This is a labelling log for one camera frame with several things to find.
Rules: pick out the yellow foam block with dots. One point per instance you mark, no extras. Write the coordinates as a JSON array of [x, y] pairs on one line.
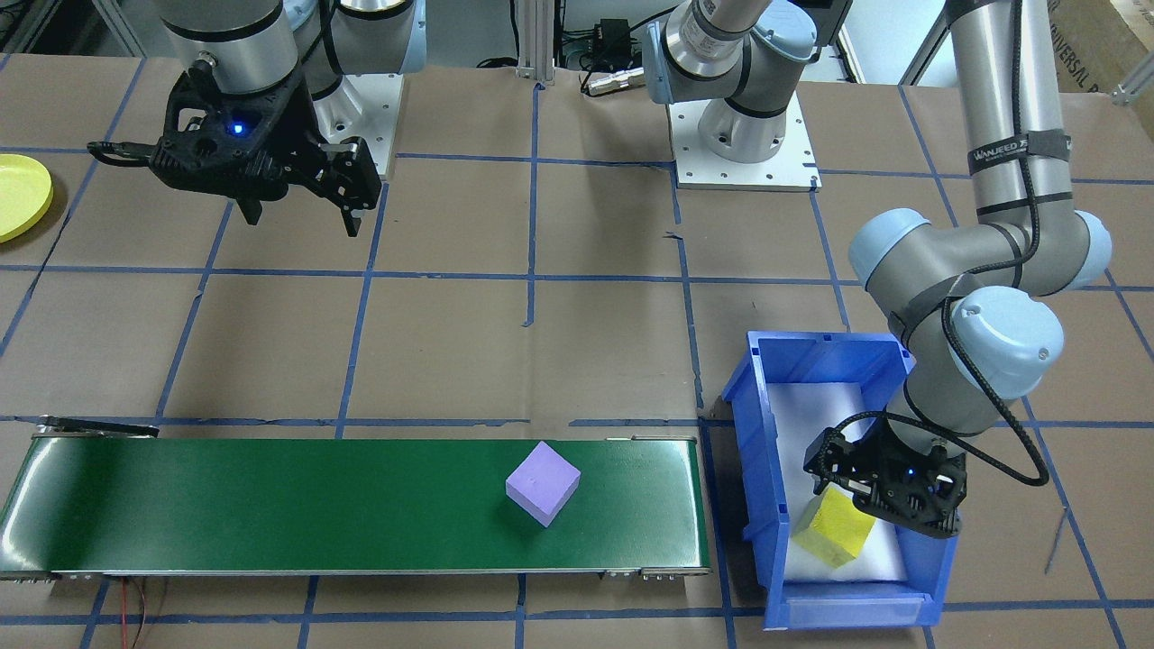
[[829, 536]]

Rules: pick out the purple foam block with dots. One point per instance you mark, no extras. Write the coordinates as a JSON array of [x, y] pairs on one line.
[[541, 482]]

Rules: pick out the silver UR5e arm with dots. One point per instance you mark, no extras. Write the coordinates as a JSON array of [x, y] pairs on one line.
[[1010, 108], [225, 36]]

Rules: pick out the yellow plate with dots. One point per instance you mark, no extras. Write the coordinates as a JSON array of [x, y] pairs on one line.
[[18, 194]]

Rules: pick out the white foam sheet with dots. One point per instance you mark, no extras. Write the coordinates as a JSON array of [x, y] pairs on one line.
[[811, 424]]

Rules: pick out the blue plastic storage bin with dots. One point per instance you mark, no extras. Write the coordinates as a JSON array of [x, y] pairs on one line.
[[847, 613]]

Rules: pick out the aluminium profile bar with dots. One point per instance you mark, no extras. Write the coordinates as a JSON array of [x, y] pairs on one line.
[[117, 27], [1136, 90]]

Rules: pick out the silver cylindrical connector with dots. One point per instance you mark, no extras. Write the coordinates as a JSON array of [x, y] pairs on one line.
[[613, 83]]

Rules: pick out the green conveyor belt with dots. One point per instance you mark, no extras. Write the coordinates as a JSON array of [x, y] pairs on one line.
[[270, 505]]

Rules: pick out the black power adapter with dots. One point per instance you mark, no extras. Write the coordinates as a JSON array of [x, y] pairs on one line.
[[613, 38]]

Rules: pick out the brown cardboard box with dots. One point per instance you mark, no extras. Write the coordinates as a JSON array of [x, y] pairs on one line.
[[1100, 45]]

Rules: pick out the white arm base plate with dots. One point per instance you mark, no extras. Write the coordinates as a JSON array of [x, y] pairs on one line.
[[379, 108], [694, 171]]

